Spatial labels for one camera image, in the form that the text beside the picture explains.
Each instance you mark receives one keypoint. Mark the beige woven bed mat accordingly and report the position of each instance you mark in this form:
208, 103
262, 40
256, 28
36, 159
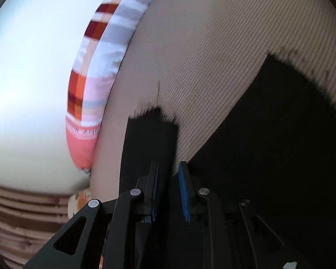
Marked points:
201, 61

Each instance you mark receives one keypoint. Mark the pink striped pillow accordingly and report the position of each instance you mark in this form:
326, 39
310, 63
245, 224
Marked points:
84, 112

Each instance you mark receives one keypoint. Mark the black pants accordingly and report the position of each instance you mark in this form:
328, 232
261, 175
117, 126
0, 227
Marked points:
268, 145

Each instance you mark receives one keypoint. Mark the floral print pillow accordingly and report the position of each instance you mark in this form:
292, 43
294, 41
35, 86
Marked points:
77, 201

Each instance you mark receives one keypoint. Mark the brown striped cloth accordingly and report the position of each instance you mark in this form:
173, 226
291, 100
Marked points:
22, 218

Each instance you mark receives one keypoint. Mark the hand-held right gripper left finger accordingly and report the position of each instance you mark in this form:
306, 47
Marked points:
154, 193

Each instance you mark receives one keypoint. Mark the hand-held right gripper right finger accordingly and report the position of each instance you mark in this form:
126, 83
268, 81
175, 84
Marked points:
184, 193

